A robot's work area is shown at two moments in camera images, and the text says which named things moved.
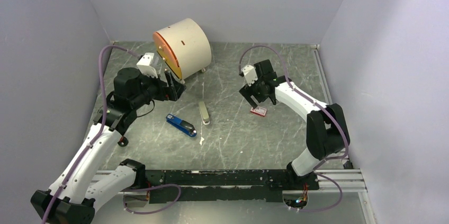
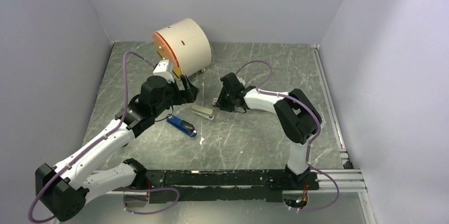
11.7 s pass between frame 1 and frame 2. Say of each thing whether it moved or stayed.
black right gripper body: moved
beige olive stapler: moved
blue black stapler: stayed
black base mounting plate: stayed
